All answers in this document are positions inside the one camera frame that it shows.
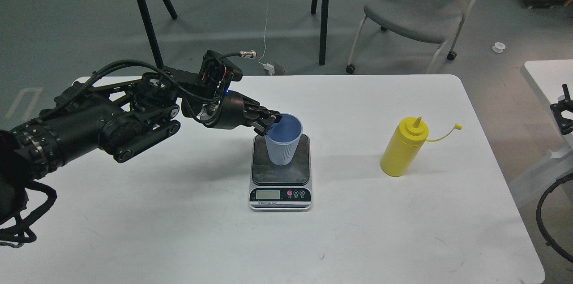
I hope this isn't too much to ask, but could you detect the grey office chair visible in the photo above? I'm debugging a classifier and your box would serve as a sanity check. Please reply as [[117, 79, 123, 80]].
[[346, 0, 476, 74]]

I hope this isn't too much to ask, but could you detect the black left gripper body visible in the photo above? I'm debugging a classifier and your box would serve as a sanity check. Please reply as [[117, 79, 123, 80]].
[[199, 91, 250, 129]]

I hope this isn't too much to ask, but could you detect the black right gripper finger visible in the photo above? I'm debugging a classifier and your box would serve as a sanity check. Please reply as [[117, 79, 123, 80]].
[[550, 85, 573, 135]]

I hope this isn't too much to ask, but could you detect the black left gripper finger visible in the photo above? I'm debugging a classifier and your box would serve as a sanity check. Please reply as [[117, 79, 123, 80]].
[[244, 96, 283, 125], [249, 118, 274, 136]]

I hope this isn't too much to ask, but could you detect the blue ribbed plastic cup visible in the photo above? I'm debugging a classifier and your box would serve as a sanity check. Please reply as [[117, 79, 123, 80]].
[[265, 114, 303, 166]]

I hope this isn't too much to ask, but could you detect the white side table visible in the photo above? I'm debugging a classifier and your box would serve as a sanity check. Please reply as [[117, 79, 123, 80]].
[[521, 59, 573, 158]]

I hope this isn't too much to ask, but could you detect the yellow squeeze bottle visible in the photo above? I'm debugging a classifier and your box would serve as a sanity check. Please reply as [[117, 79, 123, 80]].
[[380, 116, 462, 176]]

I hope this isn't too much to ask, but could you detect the small white cap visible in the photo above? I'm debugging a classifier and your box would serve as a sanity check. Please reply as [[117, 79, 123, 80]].
[[492, 42, 506, 54]]

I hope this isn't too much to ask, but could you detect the digital kitchen scale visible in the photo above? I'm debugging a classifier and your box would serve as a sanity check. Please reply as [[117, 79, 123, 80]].
[[248, 134, 313, 212]]

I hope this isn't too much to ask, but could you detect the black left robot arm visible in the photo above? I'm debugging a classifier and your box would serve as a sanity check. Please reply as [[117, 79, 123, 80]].
[[0, 50, 282, 248]]

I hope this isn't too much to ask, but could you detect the white cable with plug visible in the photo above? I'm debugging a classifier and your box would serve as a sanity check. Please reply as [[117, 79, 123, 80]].
[[257, 4, 286, 76]]

